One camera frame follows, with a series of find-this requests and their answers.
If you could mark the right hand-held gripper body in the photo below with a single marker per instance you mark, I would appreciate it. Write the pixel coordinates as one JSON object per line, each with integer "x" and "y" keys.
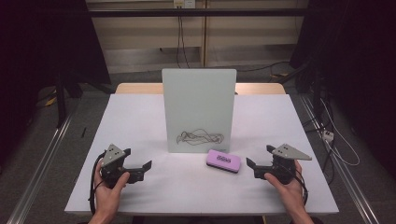
{"x": 286, "y": 155}

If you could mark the upright white whiteboard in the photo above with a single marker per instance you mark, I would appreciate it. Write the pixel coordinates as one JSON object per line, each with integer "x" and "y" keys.
{"x": 199, "y": 105}

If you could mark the white table mat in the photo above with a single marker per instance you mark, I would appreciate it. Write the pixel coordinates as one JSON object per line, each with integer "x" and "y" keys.
{"x": 186, "y": 193}

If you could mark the black metal stand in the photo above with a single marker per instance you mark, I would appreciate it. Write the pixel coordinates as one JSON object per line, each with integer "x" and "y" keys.
{"x": 60, "y": 102}

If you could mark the black curtain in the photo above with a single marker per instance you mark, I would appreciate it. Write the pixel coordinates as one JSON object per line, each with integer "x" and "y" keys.
{"x": 37, "y": 46}
{"x": 358, "y": 62}

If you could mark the white wall socket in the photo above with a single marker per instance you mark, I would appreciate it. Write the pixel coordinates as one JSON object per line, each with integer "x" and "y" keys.
{"x": 184, "y": 3}

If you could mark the black horizontal bar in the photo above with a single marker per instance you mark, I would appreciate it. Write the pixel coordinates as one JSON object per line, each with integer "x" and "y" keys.
{"x": 199, "y": 12}

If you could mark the person's left hand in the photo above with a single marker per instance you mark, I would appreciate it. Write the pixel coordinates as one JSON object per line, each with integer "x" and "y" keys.
{"x": 107, "y": 196}

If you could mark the black pen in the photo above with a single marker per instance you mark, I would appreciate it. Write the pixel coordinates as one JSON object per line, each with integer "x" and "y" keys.
{"x": 83, "y": 132}

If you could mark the metal floor rail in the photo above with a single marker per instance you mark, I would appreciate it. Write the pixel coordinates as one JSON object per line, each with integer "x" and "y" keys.
{"x": 345, "y": 177}
{"x": 40, "y": 168}

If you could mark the person's right hand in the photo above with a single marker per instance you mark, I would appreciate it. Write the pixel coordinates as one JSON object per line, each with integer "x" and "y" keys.
{"x": 288, "y": 194}

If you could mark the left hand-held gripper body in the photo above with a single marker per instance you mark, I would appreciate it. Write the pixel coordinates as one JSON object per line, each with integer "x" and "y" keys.
{"x": 112, "y": 155}

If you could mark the purple whiteboard eraser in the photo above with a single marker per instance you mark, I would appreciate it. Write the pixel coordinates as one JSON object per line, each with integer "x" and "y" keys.
{"x": 223, "y": 160}

